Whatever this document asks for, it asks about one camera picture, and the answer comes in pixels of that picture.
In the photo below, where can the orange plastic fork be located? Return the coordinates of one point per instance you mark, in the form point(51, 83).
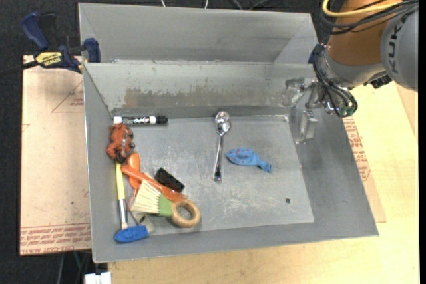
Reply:
point(146, 179)

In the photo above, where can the black flat block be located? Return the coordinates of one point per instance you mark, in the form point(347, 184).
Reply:
point(169, 179)

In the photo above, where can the brown cardboard board red print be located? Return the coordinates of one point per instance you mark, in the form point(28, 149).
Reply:
point(50, 149)

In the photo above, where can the grey metal bin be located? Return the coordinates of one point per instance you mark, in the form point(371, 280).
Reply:
point(253, 176)

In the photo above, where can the black and white marker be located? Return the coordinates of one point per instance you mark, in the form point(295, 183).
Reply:
point(139, 120)

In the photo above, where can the silver metal spoon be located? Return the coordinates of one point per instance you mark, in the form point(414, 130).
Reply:
point(222, 124)

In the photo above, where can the blue deflated balloon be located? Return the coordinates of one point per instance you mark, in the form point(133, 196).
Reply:
point(243, 157)

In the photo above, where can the orange plastic spoon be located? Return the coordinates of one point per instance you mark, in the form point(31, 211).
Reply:
point(133, 161)

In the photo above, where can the orange toy animal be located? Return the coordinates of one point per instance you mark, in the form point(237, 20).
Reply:
point(119, 141)

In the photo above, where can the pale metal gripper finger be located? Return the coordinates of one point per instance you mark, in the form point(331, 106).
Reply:
point(307, 128)
point(294, 91)

